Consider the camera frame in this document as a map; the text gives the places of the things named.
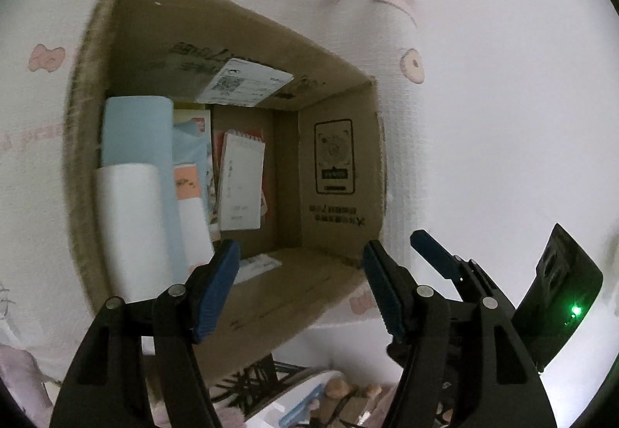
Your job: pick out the orange white booklet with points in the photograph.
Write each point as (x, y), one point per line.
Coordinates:
(188, 181)

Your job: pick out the light blue sheet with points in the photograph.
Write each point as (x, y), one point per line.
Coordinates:
(191, 142)

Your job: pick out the cream card red logo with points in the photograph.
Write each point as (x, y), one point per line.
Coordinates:
(193, 117)

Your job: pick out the light blue paper roll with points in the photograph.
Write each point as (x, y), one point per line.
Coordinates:
(138, 128)

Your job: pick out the white paper roll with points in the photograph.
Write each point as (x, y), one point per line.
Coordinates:
(128, 225)

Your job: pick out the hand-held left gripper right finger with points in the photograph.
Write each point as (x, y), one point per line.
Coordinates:
(387, 292)

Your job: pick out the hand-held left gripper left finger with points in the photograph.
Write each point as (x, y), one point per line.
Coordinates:
(217, 292)

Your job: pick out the white paper card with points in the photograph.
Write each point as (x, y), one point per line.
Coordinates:
(258, 266)

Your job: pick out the white plastic item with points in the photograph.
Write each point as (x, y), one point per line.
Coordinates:
(295, 396)

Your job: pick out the pink cloth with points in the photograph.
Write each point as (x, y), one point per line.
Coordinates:
(22, 375)

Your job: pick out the pink white printed blanket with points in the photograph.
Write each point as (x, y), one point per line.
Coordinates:
(483, 118)

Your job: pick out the white spiral notepad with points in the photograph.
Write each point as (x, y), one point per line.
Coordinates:
(239, 186)

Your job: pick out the brown cardboard box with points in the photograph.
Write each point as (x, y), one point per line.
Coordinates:
(290, 297)

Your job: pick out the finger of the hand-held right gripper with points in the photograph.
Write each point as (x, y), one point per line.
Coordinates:
(430, 246)

